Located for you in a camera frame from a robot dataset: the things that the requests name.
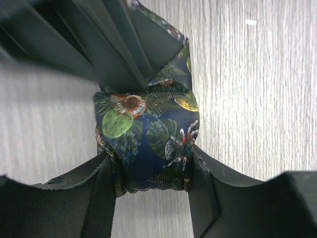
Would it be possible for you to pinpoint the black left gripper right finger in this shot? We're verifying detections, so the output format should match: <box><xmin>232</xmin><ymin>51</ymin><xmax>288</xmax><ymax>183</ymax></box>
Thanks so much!
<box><xmin>188</xmin><ymin>146</ymin><xmax>317</xmax><ymax>238</ymax></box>

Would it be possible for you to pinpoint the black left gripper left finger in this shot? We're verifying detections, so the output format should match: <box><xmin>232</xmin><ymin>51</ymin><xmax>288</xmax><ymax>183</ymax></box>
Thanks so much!
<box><xmin>0</xmin><ymin>152</ymin><xmax>116</xmax><ymax>238</ymax></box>

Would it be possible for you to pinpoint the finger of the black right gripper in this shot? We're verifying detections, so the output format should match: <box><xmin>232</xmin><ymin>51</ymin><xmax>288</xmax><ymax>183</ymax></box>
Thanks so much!
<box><xmin>0</xmin><ymin>0</ymin><xmax>145</xmax><ymax>92</ymax></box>
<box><xmin>104</xmin><ymin>0</ymin><xmax>185</xmax><ymax>86</ymax></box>

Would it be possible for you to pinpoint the dark floral patterned tie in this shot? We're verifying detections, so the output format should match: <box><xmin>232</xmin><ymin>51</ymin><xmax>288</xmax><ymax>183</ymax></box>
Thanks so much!
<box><xmin>94</xmin><ymin>0</ymin><xmax>200</xmax><ymax>197</ymax></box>

